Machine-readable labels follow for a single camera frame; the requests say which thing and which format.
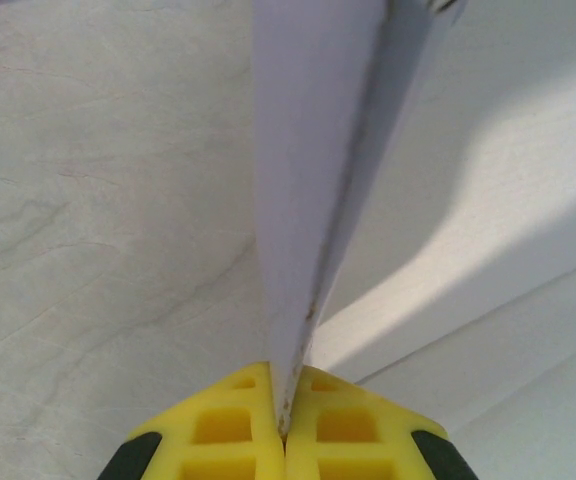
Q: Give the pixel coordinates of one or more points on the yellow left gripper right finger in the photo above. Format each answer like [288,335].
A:
[348,430]

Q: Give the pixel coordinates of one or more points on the purple paper box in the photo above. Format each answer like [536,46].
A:
[313,150]

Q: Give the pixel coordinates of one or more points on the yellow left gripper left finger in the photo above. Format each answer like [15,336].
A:
[228,435]

